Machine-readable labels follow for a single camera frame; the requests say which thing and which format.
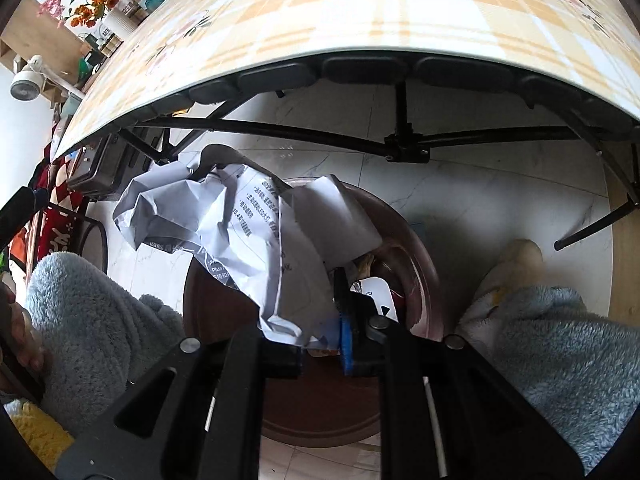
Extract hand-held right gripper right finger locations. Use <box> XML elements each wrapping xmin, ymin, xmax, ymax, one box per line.
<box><xmin>332</xmin><ymin>267</ymin><xmax>586</xmax><ymax>480</ymax></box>

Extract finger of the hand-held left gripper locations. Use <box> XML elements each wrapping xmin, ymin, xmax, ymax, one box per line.
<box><xmin>0</xmin><ymin>186</ymin><xmax>38</xmax><ymax>248</ymax></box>

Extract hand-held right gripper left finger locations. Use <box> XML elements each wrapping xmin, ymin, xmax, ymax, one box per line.
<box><xmin>54</xmin><ymin>327</ymin><xmax>305</xmax><ymax>480</ymax></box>

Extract brown plastic waste bin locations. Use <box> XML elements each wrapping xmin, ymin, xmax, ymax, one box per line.
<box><xmin>182</xmin><ymin>176</ymin><xmax>443</xmax><ymax>448</ymax></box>

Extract grey white mailer bag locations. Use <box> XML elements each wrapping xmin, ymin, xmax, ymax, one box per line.
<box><xmin>112</xmin><ymin>144</ymin><xmax>383</xmax><ymax>348</ymax></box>

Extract person's left hand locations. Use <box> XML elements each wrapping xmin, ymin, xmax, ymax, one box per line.
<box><xmin>0</xmin><ymin>280</ymin><xmax>53</xmax><ymax>373</ymax></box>

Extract red white patterned blanket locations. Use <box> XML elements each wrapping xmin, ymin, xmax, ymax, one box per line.
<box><xmin>27</xmin><ymin>140</ymin><xmax>91</xmax><ymax>261</ymax></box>

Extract yellow fuzzy cloth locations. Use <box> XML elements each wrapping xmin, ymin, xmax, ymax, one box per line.
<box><xmin>0</xmin><ymin>397</ymin><xmax>76</xmax><ymax>471</ymax></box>

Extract black hard case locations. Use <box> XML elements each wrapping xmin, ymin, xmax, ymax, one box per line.
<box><xmin>65</xmin><ymin>130</ymin><xmax>126</xmax><ymax>196</ymax></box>

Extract person's left leg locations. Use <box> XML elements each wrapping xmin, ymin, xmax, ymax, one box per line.
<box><xmin>25</xmin><ymin>251</ymin><xmax>186</xmax><ymax>436</ymax></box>

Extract person's leg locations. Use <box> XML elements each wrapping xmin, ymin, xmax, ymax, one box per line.
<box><xmin>457</xmin><ymin>285</ymin><xmax>640</xmax><ymax>478</ymax></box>
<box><xmin>25</xmin><ymin>251</ymin><xmax>186</xmax><ymax>436</ymax></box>

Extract white clip fan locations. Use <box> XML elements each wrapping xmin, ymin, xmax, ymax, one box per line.
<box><xmin>10</xmin><ymin>55</ymin><xmax>86</xmax><ymax>103</ymax></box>

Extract beige slipper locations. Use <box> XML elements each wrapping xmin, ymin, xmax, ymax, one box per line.
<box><xmin>470</xmin><ymin>239</ymin><xmax>545</xmax><ymax>311</ymax></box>

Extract person's right leg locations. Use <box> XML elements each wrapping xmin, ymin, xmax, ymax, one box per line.
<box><xmin>457</xmin><ymin>285</ymin><xmax>640</xmax><ymax>478</ymax></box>

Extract black folding table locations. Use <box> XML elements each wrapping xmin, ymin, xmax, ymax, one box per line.
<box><xmin>120</xmin><ymin>52</ymin><xmax>640</xmax><ymax>251</ymax></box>

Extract white ribbed vase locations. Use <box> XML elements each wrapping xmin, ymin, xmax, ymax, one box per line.
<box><xmin>102</xmin><ymin>12</ymin><xmax>131</xmax><ymax>37</ymax></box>

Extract orange artificial flowers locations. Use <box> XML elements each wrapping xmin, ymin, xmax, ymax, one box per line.
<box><xmin>70</xmin><ymin>0</ymin><xmax>116</xmax><ymax>28</ymax></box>

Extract yellow plaid floral tablecloth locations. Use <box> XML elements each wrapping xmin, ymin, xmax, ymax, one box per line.
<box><xmin>50</xmin><ymin>0</ymin><xmax>640</xmax><ymax>161</ymax></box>

